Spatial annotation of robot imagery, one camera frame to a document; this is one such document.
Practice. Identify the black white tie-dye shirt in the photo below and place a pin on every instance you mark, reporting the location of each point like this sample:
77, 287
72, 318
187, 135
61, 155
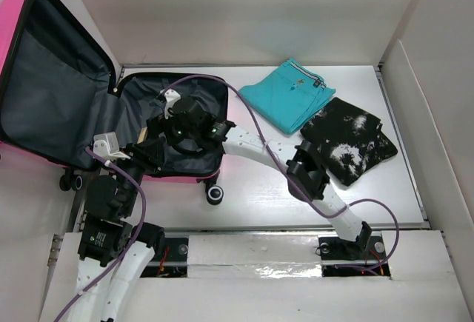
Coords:
349, 139

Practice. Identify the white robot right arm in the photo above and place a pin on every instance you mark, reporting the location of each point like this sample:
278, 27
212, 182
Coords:
190, 130

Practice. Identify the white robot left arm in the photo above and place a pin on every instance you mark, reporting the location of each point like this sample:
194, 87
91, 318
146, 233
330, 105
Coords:
112, 252

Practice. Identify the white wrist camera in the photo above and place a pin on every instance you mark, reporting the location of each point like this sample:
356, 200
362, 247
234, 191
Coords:
106, 146
167, 100

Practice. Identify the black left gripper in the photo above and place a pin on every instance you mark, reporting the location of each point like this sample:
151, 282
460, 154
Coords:
149, 154

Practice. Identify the gold lipstick tube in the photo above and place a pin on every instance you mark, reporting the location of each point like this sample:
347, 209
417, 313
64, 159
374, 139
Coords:
142, 135

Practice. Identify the teal shorts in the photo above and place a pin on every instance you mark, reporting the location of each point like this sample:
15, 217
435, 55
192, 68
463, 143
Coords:
289, 96

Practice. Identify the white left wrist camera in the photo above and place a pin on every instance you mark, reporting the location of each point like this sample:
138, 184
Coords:
106, 146

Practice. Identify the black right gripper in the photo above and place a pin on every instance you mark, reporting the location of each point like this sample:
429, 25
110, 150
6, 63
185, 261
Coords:
159, 124

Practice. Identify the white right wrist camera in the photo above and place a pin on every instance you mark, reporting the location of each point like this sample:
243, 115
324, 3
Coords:
167, 100

